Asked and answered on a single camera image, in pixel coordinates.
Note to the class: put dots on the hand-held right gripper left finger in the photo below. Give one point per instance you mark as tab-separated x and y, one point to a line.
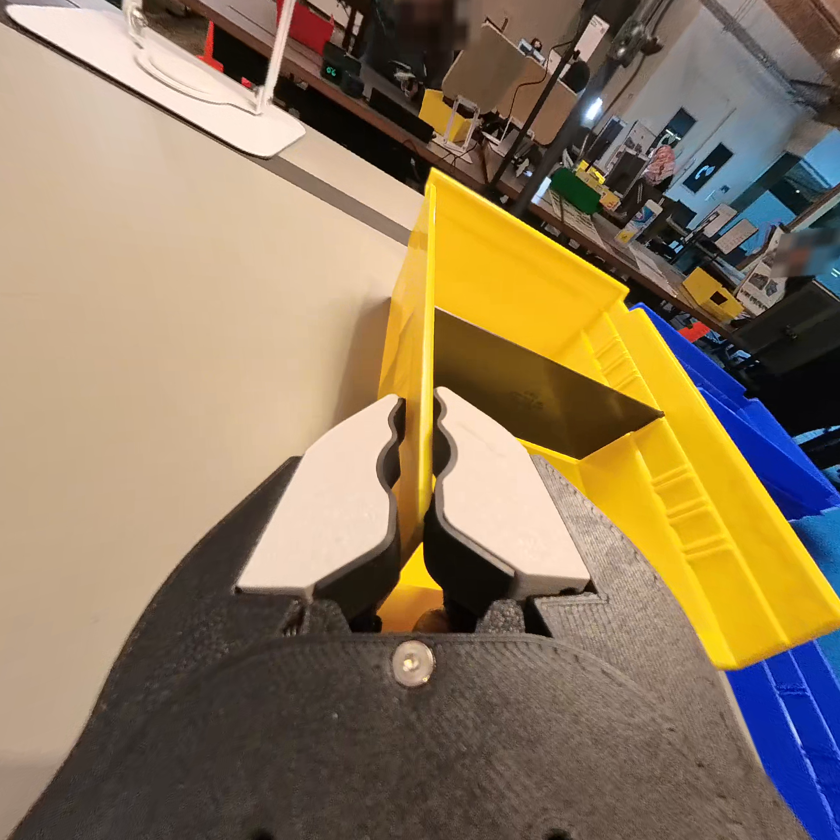
328	512

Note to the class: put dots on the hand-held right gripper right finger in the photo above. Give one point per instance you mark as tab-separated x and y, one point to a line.
505	518

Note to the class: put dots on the large yellow plastic bin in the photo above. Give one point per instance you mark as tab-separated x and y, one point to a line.
525	275

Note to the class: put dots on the large blue plastic bin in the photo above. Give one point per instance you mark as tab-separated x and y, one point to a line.
787	722

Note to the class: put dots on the black bin divider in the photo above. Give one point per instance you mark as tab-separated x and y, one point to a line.
525	387

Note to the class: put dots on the yellow box with black opening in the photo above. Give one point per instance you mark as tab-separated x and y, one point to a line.
705	289

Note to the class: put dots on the green plastic bin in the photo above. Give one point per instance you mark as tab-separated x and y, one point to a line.
574	190

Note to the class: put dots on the black case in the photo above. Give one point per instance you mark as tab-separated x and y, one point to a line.
800	341

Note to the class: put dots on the white flat pad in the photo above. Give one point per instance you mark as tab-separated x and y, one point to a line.
249	131

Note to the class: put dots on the small yellow bin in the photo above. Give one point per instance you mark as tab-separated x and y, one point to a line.
439	115

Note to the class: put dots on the beige panel board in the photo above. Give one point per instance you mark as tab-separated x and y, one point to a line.
505	79

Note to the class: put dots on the black digital clock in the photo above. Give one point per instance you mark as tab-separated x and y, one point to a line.
340	71

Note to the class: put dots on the long wooden workbench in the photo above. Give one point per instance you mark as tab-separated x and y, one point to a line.
302	65

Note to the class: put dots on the clear acrylic stand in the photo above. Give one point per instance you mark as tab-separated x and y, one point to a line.
170	73

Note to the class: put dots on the orange traffic cone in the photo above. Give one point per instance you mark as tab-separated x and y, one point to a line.
210	49

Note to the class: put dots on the red plastic bin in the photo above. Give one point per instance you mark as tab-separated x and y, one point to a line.
305	23

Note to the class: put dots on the dark wall poster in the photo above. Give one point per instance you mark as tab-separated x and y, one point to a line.
709	169

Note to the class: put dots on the wall fan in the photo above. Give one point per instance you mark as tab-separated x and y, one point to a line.
633	36

